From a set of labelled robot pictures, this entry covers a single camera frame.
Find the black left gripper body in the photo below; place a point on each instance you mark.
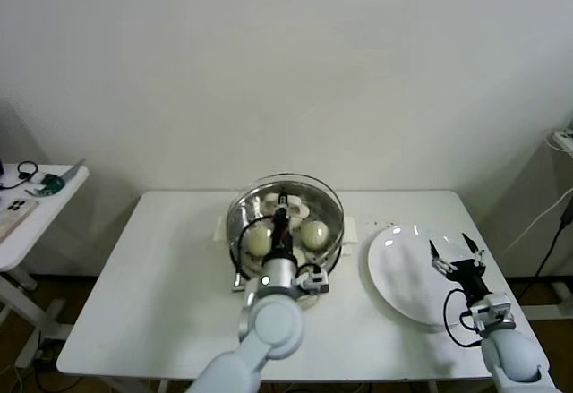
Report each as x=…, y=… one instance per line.
x=282, y=238

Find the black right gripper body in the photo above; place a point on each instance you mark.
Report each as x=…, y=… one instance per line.
x=470, y=279

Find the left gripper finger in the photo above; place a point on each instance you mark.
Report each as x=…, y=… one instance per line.
x=283, y=213

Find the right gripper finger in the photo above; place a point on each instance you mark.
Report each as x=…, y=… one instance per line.
x=479, y=258
x=441, y=265

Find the white steamed baozi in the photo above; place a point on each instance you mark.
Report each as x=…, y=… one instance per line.
x=257, y=243
x=315, y=236

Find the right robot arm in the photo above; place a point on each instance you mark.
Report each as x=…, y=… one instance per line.
x=510, y=361

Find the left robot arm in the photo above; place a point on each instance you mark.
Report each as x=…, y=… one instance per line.
x=273, y=321

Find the stainless steel steamer basket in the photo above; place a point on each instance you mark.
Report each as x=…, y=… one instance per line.
x=336, y=250

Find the white round plate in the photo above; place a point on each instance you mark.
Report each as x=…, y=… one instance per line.
x=403, y=276

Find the white electric cooker base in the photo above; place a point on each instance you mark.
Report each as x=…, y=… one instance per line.
x=351, y=229

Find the brown crumb specks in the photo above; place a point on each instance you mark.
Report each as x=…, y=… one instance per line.
x=380, y=223

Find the white side table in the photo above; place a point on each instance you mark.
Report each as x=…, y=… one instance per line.
x=53, y=214

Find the black floor power strip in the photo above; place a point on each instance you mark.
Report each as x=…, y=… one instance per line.
x=47, y=355

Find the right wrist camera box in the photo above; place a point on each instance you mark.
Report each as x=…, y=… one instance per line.
x=494, y=312

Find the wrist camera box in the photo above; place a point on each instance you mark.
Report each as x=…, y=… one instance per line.
x=313, y=281
x=494, y=312

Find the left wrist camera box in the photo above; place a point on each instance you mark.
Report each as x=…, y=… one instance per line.
x=313, y=281

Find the white desk foot frame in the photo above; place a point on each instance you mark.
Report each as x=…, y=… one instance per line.
x=548, y=313

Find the beige phone with camera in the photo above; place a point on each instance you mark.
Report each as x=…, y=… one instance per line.
x=20, y=218

